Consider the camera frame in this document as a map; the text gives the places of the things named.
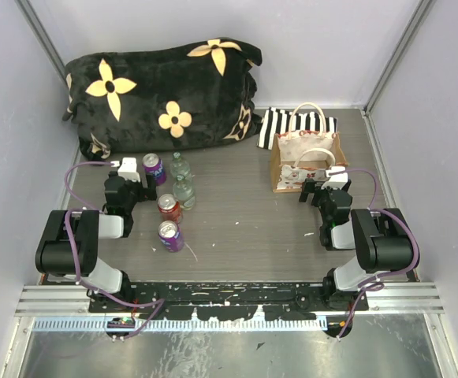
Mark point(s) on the purple soda can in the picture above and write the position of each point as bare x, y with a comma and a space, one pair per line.
171, 236
153, 165

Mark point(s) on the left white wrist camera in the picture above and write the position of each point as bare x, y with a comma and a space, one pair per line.
127, 168

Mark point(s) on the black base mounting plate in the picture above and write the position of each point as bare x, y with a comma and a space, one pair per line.
226, 301

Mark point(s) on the black floral plush blanket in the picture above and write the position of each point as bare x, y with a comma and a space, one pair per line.
193, 96

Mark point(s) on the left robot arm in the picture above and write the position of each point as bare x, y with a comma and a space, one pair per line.
69, 244

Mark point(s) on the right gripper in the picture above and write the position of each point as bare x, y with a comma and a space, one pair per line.
309, 187

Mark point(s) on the black white striped cloth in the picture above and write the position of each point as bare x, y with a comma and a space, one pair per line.
296, 130

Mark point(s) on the clear bottle front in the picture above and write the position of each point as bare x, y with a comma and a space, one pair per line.
184, 192

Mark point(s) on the purple soda can front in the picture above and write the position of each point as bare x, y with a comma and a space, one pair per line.
171, 236

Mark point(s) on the clear bottle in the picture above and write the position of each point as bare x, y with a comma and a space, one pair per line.
184, 192
179, 166

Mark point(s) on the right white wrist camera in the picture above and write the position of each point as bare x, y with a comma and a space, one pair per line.
336, 179

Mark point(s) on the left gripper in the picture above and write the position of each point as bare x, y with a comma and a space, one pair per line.
149, 193

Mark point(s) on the red soda can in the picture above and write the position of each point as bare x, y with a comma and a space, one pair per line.
169, 208

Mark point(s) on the cat print canvas bag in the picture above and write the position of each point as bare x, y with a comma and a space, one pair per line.
289, 168

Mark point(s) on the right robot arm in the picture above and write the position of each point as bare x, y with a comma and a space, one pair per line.
379, 240

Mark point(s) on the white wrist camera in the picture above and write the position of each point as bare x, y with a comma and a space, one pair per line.
336, 179
127, 168

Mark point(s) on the purple soda can rear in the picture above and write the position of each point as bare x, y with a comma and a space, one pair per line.
153, 165

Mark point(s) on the aluminium rail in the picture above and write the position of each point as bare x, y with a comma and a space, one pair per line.
394, 297

